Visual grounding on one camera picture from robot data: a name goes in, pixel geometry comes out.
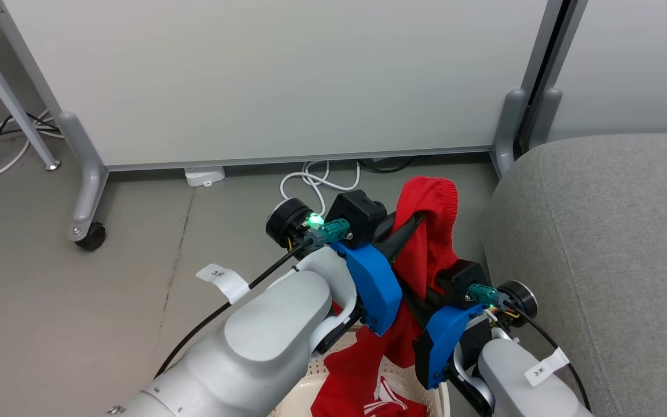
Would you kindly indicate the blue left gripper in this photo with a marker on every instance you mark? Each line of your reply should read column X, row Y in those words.
column 373, row 284

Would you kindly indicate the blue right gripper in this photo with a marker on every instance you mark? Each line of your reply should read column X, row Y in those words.
column 446, row 336

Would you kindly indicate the red clothing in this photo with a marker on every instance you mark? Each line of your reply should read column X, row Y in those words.
column 426, row 231

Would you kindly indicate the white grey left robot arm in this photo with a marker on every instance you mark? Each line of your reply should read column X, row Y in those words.
column 264, row 341

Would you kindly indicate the cream plastic laundry basket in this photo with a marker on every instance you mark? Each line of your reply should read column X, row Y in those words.
column 316, row 376

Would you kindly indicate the wide white partition panel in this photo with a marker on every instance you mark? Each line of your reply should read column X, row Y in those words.
column 287, row 75

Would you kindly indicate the grey fabric sofa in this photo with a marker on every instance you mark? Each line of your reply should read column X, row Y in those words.
column 605, row 260

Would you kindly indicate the white power strip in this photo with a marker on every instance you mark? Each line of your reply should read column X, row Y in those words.
column 205, row 175

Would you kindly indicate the narrow white partition panel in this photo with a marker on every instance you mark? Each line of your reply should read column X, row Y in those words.
column 634, row 63

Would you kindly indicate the black caster wheel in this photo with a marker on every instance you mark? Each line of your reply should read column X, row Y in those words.
column 92, row 236

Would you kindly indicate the grey partition foot with caster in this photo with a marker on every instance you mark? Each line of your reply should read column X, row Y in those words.
column 85, row 174

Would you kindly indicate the grey metal table leg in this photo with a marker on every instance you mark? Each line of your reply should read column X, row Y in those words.
column 3, row 87

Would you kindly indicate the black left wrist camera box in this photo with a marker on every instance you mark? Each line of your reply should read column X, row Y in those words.
column 356, row 217

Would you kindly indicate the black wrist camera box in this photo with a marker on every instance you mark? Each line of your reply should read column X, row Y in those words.
column 462, row 281
column 356, row 217

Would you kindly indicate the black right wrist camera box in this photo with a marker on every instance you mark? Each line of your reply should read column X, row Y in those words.
column 462, row 281

